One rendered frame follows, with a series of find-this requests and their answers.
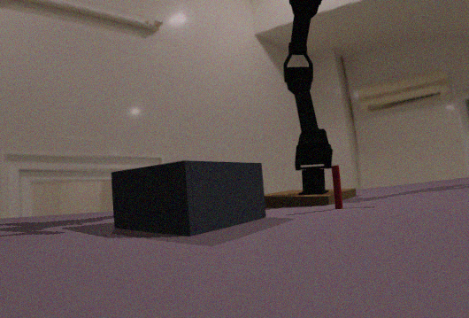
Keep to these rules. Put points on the dark red peg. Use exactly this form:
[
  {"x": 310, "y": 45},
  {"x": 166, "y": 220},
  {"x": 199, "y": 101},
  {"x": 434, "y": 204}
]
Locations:
[{"x": 337, "y": 187}]

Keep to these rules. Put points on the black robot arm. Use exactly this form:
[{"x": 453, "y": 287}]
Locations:
[{"x": 313, "y": 147}]

